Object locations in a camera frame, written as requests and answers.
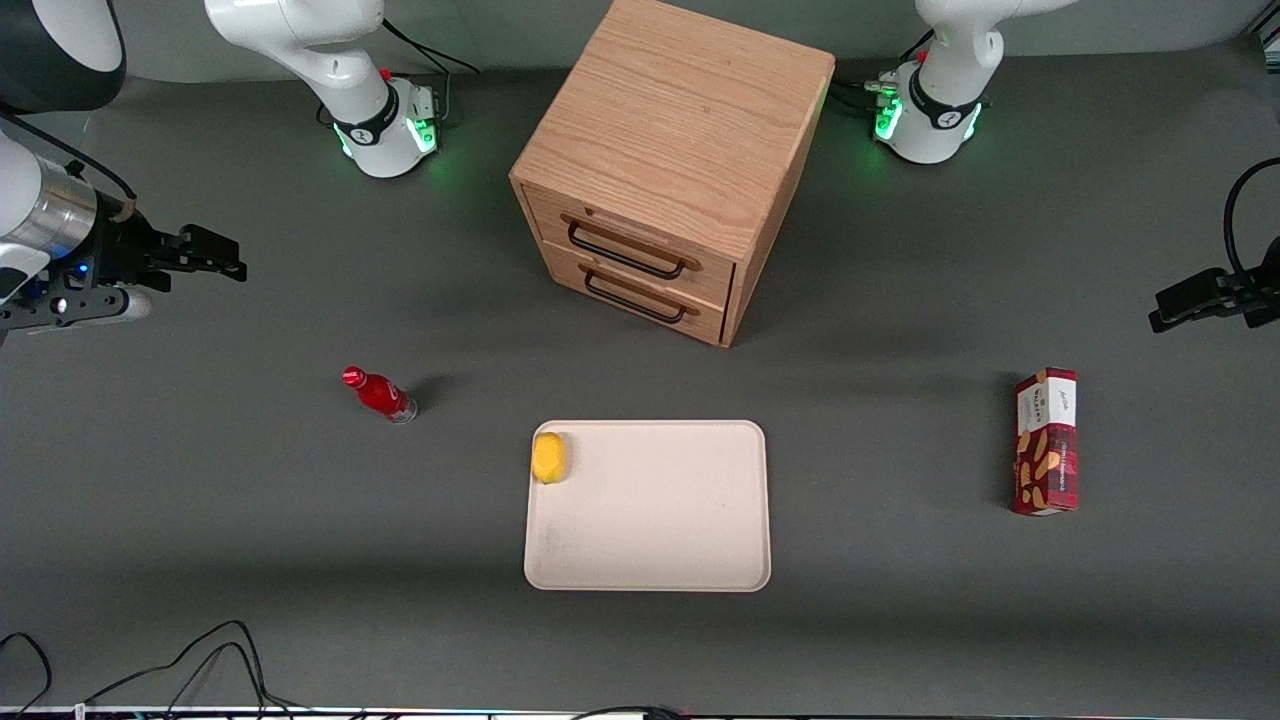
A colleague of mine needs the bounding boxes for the wooden drawer with clean front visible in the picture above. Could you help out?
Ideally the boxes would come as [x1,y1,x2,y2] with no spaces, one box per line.
[540,240,731,347]

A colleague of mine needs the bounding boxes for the red cookie box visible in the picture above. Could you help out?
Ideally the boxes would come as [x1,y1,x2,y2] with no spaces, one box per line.
[1010,367,1080,517]

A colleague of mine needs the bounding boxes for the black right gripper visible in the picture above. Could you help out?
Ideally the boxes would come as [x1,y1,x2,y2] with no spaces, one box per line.
[72,213,249,294]

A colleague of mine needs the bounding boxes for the black floor cable long loops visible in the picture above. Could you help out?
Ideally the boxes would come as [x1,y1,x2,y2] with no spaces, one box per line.
[84,620,306,717]

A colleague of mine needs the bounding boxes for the wooden drawer cabinet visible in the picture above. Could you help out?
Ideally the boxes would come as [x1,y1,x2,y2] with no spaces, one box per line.
[509,0,837,349]

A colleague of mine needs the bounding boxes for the yellow lemon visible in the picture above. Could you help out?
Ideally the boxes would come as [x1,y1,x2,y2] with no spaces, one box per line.
[531,432,568,486]

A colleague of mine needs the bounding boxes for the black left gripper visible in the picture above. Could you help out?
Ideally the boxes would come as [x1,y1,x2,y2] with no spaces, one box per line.
[1148,235,1280,334]

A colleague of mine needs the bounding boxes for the black floor cable short loop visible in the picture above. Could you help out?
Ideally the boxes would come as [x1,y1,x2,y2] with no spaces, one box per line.
[0,631,54,717]

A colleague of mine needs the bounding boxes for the black base cable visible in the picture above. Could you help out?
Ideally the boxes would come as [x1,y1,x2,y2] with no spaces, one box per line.
[828,30,936,113]
[380,18,481,129]

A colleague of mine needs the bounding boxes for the wooden drawer with worn front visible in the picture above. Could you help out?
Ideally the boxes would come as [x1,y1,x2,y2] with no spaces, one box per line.
[523,183,738,306]

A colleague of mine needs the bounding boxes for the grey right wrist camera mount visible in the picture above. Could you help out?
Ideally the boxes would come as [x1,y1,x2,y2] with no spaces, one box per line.
[0,284,154,338]

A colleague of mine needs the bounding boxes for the black metal drawer handle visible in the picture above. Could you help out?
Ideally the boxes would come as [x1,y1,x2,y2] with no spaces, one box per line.
[567,221,688,280]
[584,267,690,325]

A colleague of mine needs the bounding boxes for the black right base cable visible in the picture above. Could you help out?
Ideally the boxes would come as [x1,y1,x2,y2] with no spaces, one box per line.
[380,18,481,129]

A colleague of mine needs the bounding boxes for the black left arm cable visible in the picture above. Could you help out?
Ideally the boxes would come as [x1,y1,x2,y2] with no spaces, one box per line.
[1223,157,1280,283]

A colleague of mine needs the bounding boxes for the red plastic bottle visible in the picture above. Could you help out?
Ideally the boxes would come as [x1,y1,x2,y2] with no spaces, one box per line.
[341,366,419,425]

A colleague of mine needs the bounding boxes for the beige rectangular tray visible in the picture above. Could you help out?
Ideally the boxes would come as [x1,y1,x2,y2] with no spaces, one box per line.
[523,420,772,593]

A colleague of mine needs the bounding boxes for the black left base cable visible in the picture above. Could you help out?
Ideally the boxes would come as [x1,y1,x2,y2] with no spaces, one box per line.
[828,30,936,113]

